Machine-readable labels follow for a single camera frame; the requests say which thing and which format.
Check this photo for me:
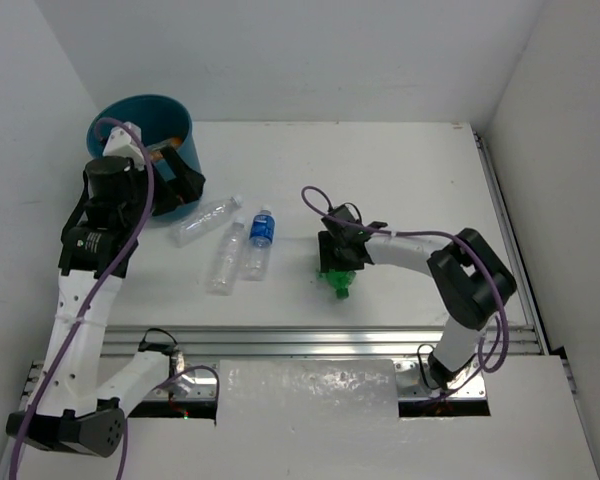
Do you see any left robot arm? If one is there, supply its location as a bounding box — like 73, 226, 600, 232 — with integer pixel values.
6, 146, 205, 458

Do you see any orange label bottle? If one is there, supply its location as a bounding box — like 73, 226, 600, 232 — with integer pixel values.
147, 137, 183, 163

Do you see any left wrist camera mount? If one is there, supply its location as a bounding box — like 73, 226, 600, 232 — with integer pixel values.
103, 122, 145, 171

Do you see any clear bottle white cap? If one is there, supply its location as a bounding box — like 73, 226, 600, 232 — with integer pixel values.
205, 217, 247, 296

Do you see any purple cable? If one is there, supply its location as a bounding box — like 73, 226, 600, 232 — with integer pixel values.
300, 185, 511, 396
7, 117, 221, 480

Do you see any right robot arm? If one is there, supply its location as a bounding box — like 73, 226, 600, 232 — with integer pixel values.
318, 204, 517, 391

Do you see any blue label bottle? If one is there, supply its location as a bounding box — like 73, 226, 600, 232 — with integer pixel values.
241, 205, 276, 281

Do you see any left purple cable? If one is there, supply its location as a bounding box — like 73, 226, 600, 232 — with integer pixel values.
7, 117, 221, 480

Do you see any clear bottle near bin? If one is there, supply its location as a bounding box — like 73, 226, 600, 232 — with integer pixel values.
169, 194, 244, 248

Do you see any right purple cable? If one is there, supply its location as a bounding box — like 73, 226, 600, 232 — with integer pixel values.
300, 185, 511, 396

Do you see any crushed green bottle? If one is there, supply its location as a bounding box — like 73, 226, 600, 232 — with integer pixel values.
317, 269, 356, 300

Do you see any aluminium rail frame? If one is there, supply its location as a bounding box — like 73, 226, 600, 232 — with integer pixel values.
0, 127, 600, 480

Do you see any teal plastic bin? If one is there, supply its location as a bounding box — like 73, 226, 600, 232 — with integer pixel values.
86, 94, 203, 223

